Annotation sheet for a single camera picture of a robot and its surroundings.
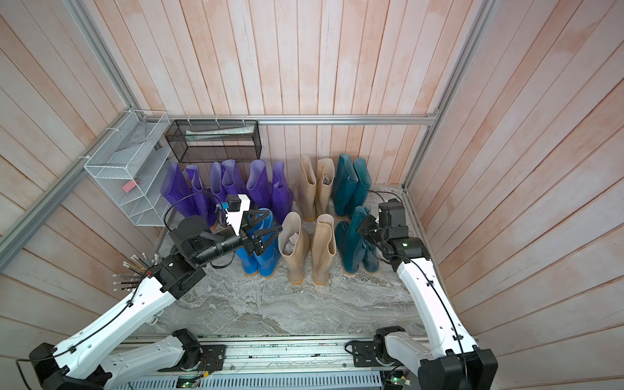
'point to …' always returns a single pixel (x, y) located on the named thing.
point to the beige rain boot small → (294, 246)
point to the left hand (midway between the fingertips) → (274, 224)
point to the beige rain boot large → (305, 189)
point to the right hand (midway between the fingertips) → (358, 220)
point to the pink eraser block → (128, 186)
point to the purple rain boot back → (282, 197)
